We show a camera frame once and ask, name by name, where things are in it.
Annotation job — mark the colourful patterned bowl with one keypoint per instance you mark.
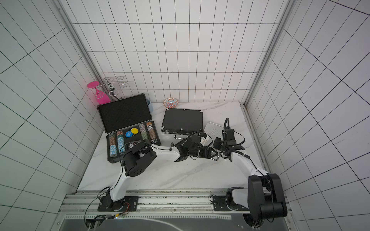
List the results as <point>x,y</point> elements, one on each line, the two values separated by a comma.
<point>171,102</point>

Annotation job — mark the yellow round chip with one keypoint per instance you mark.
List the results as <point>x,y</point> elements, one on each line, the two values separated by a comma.
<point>134,131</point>

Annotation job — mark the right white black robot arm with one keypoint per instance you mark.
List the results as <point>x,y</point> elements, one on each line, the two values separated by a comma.
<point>264,196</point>

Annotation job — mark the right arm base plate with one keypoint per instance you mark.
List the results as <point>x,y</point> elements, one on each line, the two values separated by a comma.
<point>222,204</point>

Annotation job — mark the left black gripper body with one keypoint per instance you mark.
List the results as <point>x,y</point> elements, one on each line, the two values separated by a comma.
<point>201,152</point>

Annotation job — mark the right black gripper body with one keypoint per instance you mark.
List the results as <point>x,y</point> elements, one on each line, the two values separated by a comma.
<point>228,144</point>

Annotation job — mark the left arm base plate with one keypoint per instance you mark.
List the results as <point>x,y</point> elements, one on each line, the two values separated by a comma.
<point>127,204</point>

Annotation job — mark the black poker case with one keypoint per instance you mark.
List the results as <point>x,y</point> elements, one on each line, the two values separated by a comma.
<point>121,116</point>
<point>182,121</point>

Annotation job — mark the aluminium mounting rail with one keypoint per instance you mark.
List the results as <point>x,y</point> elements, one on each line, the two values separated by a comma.
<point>179,201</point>

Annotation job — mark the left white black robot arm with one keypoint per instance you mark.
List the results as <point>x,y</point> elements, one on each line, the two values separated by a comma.
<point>136,160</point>

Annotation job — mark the silver wire glass holder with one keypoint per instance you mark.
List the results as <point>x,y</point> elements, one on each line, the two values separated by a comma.
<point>115,85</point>

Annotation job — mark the pink wine glass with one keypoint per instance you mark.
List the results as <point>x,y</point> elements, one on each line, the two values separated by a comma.
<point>101,97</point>

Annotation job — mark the silver poker case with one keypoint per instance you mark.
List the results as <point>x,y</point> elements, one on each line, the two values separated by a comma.
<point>214,130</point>

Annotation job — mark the light blue mug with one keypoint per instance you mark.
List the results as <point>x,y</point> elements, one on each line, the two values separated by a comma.
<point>148,103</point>

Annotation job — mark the blue round chip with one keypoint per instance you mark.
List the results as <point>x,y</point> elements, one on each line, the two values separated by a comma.
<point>129,134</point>

